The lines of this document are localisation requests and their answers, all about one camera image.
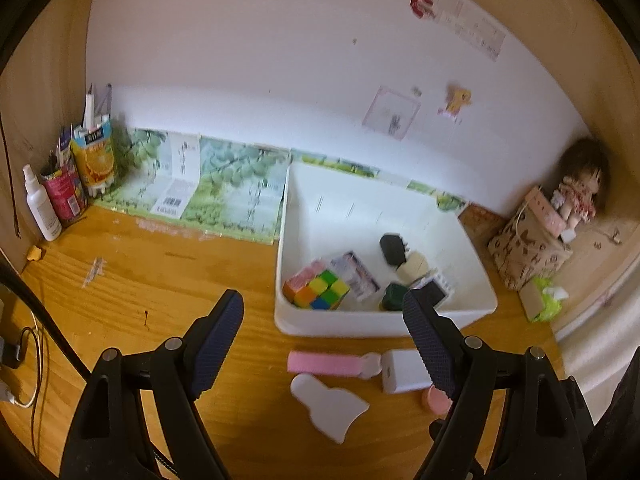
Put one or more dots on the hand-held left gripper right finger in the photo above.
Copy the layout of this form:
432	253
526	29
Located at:
430	345

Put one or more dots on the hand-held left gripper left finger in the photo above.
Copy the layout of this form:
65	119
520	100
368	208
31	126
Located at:
215	345

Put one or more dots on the white rectangular box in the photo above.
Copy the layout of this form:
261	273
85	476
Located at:
402	372

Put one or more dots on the white compact camera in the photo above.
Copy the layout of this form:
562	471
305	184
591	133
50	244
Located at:
442	287

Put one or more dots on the green bottle gold cap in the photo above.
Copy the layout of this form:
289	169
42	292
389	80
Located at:
395	295

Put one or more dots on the beige angular box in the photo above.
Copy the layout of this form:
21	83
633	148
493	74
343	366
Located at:
412	267

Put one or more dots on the black charger plug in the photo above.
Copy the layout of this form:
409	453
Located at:
392	250

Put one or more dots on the clear labelled small box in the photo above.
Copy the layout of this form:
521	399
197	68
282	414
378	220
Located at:
357	270

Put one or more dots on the pink rectangular bar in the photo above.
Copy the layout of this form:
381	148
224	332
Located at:
320	363

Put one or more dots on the multicoloured puzzle cube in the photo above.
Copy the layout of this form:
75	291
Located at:
320	290

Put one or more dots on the white plastic bin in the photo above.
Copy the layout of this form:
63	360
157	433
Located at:
350	220

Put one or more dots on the white bottle-shaped flat piece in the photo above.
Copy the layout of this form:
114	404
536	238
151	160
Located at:
325	405

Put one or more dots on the green tissue pack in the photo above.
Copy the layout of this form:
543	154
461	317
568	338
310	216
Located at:
545	305

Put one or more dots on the printed brown paper bag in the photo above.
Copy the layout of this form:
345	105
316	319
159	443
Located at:
525	255

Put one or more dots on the brown cartoon cardboard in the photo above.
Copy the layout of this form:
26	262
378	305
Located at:
480	220

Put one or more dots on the green leaf printed poster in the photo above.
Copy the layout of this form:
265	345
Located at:
220	185

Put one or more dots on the white charger block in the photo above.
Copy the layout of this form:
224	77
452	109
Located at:
567	235

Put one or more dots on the black power adapter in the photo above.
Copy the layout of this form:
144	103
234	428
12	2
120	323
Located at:
10	351

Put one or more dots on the pink can pen holder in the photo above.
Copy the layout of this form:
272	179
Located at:
62	192

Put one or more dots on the white spray bottle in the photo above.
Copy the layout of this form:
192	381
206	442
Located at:
42	210

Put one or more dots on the brown-haired cloth doll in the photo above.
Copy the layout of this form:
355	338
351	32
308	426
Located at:
580	185

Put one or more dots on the orange juice carton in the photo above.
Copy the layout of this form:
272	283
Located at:
95	160

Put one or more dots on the wooden shelf unit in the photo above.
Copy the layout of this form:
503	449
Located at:
45	85

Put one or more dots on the pink square wall sticker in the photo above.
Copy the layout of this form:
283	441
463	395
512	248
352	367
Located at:
392	110

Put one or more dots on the yellow pony wall sticker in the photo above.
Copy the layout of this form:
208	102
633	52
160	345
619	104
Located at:
456	100

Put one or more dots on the paper strip on wall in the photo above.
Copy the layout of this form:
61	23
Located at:
470	25

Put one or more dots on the red wall sticker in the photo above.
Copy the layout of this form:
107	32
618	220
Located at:
422	5

